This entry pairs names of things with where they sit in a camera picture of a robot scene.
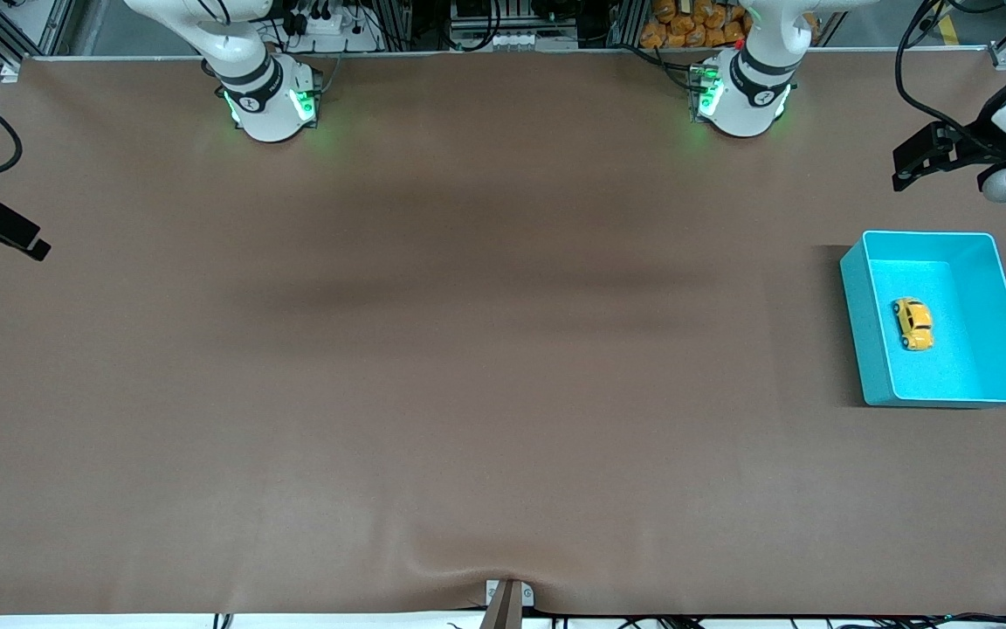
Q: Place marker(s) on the metal bracket with brown bar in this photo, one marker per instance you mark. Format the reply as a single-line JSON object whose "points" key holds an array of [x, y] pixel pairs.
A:
{"points": [[507, 603]]}

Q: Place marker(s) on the white power strip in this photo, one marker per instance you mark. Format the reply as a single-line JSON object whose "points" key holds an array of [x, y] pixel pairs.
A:
{"points": [[328, 26]]}

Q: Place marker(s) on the grey equipment rack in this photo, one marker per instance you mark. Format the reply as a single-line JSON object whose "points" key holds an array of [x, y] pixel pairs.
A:
{"points": [[512, 26]]}

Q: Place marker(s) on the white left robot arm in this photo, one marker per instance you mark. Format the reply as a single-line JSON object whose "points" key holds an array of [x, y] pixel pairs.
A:
{"points": [[747, 96]]}

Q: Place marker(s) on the pile of orange balls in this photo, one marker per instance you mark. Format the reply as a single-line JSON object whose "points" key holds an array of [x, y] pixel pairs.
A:
{"points": [[695, 26]]}

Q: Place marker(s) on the brown table mat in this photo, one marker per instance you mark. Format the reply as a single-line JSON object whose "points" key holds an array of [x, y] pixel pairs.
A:
{"points": [[503, 367]]}

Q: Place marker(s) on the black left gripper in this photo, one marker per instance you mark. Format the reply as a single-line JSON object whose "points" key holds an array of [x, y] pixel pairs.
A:
{"points": [[980, 149]]}

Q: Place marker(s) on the teal plastic bin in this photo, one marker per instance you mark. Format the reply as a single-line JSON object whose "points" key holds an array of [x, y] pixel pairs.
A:
{"points": [[983, 349]]}

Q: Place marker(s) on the yellow beetle toy car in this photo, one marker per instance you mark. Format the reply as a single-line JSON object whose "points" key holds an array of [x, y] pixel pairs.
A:
{"points": [[914, 324]]}

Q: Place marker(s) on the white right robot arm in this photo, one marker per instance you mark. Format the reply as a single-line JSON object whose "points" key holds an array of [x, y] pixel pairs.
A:
{"points": [[267, 96]]}

